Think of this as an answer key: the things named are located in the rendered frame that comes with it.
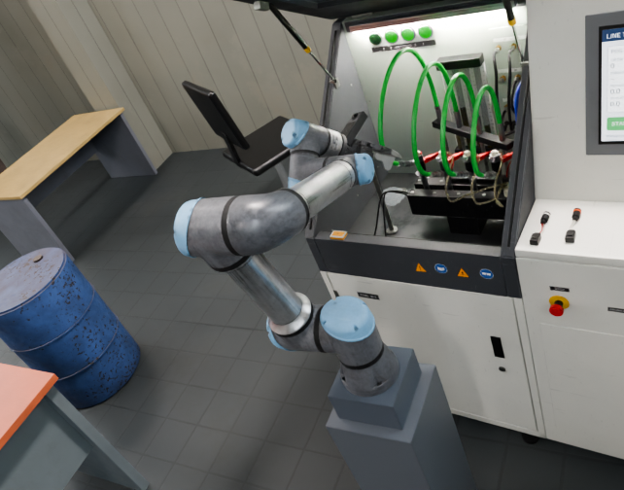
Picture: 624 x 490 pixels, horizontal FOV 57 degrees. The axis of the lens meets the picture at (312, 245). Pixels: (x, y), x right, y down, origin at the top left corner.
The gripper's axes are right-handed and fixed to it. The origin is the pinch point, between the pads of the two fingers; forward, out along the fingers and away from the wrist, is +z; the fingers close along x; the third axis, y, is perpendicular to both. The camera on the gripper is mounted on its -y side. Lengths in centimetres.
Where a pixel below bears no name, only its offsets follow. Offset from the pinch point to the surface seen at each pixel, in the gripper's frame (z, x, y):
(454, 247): 18.1, 12.9, 23.3
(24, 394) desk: -64, -104, 97
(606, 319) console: 43, 46, 37
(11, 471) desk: -65, -102, 124
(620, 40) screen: 18, 53, -28
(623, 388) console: 64, 43, 56
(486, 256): 20.3, 22.6, 24.8
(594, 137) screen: 29, 43, -9
